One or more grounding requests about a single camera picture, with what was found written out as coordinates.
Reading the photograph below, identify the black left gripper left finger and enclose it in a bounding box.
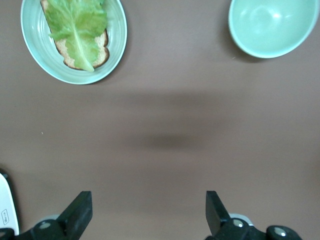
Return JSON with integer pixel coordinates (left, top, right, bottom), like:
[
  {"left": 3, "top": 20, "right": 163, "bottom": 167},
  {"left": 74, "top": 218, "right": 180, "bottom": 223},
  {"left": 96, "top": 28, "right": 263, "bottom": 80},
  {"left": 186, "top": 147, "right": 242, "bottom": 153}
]
[{"left": 0, "top": 191, "right": 93, "bottom": 240}]

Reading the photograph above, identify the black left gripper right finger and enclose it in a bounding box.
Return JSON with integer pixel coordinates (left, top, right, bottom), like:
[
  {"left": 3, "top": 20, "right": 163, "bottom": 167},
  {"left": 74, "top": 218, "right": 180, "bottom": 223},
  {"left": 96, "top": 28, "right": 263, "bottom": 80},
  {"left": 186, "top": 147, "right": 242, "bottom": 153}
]
[{"left": 204, "top": 190, "right": 305, "bottom": 240}]

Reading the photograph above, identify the white toaster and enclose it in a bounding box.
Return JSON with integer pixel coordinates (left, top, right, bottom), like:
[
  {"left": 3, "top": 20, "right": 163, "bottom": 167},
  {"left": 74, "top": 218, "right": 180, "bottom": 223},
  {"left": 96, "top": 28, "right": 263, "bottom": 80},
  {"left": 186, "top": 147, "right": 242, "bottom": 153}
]
[{"left": 0, "top": 172, "right": 20, "bottom": 236}]

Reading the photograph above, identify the toasted bread slice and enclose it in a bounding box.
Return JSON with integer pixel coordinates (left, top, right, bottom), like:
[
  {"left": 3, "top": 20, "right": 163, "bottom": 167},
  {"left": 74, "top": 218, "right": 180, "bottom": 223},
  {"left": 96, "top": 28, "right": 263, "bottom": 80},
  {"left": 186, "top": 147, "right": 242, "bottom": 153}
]
[{"left": 39, "top": 0, "right": 111, "bottom": 71}]

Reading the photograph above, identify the green plate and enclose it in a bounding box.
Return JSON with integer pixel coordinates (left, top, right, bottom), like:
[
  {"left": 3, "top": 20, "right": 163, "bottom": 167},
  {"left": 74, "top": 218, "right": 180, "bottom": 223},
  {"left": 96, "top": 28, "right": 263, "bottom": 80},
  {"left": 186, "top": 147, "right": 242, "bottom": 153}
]
[{"left": 20, "top": 0, "right": 128, "bottom": 85}]

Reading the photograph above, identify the green lettuce leaf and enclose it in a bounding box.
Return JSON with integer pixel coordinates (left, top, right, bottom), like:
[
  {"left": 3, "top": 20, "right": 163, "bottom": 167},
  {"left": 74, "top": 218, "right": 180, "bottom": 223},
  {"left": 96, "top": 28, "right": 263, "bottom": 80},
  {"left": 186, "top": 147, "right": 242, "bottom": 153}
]
[{"left": 44, "top": 0, "right": 108, "bottom": 73}]

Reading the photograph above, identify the small green bowl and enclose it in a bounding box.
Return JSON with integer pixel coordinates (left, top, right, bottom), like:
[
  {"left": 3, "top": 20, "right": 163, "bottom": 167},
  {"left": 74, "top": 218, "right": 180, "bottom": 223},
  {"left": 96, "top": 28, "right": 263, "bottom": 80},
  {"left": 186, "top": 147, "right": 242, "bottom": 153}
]
[{"left": 228, "top": 0, "right": 320, "bottom": 59}]

